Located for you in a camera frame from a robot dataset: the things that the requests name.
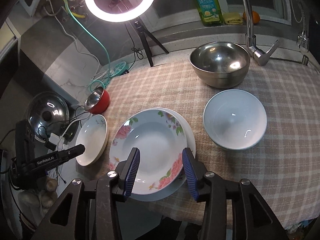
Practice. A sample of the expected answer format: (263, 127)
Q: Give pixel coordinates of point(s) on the black tripod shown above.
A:
(145, 38)

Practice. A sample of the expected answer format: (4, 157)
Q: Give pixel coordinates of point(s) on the steel pot lid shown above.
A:
(55, 110)

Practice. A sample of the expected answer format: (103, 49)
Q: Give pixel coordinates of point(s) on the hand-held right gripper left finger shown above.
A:
(133, 170)

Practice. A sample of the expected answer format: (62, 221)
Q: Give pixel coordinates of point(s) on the orange fruit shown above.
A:
(255, 17)

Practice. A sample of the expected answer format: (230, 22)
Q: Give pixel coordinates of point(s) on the large steel bowl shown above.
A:
(217, 77)

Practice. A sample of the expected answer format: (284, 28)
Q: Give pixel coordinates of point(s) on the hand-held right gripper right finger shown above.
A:
(188, 172)

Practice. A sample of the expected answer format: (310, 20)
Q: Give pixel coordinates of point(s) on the white plate with pink flower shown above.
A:
(191, 137)

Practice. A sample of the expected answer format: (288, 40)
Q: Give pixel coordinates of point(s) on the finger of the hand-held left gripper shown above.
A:
(75, 151)

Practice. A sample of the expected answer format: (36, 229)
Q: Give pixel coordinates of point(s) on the red steel-lined bowl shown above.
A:
(102, 103)

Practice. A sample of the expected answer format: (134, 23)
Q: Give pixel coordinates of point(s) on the green dish soap bottle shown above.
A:
(207, 5)

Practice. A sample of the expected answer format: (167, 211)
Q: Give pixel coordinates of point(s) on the yellow sponge cloth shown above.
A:
(232, 18)

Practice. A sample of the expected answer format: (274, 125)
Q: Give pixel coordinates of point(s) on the white power adapter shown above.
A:
(58, 142)

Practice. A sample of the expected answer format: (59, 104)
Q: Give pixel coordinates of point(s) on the white ceramic bowl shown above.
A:
(232, 125)

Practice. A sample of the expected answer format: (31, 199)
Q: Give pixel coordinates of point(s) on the white bowl with twig pattern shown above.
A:
(92, 135)

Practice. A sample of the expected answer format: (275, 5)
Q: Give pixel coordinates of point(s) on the white window frame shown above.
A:
(285, 5)

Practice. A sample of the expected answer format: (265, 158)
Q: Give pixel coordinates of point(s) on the floral rim plate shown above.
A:
(155, 145)

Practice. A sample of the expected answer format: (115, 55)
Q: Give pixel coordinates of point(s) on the plaid tablecloth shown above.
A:
(275, 167)

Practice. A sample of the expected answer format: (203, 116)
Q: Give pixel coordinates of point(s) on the chrome faucet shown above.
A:
(250, 42)

